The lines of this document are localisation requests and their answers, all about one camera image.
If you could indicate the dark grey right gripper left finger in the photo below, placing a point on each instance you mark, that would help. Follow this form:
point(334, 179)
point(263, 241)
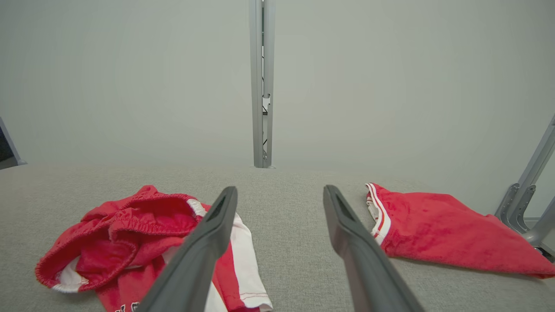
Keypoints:
point(204, 251)

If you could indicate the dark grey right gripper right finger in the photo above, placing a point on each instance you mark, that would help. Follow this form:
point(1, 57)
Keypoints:
point(360, 260)

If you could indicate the red shorts with white trim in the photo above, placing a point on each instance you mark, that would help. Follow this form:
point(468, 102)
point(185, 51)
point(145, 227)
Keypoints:
point(130, 225)

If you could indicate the red and white basketball jersey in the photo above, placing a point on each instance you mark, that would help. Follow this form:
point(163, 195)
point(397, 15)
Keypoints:
point(433, 229)

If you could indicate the grey metal partition support leg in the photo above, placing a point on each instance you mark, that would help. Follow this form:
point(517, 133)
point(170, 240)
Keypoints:
point(518, 199)

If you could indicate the grey metal partition post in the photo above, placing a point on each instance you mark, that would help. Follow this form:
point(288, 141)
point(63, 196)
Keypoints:
point(256, 86)

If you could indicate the grey partition edge frame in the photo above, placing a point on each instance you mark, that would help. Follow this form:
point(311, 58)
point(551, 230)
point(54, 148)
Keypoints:
point(13, 145)

